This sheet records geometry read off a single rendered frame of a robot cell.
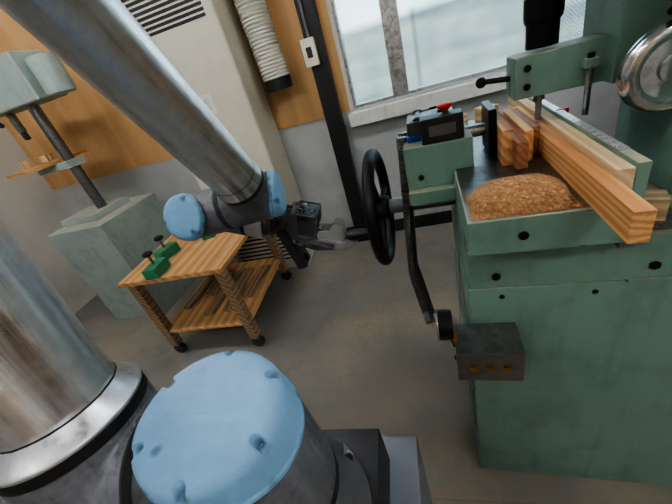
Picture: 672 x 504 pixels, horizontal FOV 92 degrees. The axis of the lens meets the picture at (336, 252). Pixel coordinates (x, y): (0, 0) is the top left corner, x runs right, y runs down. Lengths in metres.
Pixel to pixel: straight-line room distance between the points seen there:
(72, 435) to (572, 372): 0.85
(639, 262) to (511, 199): 0.27
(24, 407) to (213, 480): 0.19
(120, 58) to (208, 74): 1.57
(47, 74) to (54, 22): 1.87
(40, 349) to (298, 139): 1.95
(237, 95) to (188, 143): 1.46
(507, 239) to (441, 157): 0.25
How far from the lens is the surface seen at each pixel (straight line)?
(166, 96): 0.46
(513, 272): 0.67
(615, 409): 1.03
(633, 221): 0.47
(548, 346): 0.82
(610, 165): 0.55
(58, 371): 0.42
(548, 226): 0.54
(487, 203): 0.53
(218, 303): 1.91
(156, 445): 0.37
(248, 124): 1.96
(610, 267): 0.71
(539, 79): 0.74
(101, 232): 2.31
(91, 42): 0.43
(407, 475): 0.66
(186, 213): 0.67
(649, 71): 0.69
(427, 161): 0.71
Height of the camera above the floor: 1.16
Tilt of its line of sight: 30 degrees down
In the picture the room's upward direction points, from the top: 17 degrees counter-clockwise
